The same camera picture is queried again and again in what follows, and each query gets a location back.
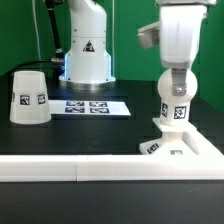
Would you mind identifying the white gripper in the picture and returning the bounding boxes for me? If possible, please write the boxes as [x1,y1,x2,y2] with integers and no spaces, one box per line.
[137,4,207,96]

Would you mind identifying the white lamp bulb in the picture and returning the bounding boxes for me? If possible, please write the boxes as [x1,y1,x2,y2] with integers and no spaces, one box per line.
[158,69,198,126]

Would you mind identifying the white lamp base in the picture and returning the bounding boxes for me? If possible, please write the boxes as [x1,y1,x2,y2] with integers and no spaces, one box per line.
[139,118,198,157]

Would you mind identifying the white lamp shade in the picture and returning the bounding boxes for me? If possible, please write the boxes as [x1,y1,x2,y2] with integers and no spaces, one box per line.
[10,71,51,125]

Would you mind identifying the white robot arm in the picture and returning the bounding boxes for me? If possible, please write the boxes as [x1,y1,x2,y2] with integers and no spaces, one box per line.
[60,0,217,89]

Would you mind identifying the white L-shaped fence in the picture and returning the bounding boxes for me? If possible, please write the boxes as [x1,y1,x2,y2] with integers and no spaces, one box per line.
[0,129,224,182]

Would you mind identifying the white marker sheet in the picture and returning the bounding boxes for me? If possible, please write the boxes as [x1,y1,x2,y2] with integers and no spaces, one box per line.
[49,100,131,116]

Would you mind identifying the black cable hose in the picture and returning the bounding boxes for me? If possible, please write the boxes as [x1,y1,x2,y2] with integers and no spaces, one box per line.
[9,0,67,73]

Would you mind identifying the thin white cable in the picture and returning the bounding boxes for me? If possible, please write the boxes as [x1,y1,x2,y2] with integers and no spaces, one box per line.
[31,0,42,61]

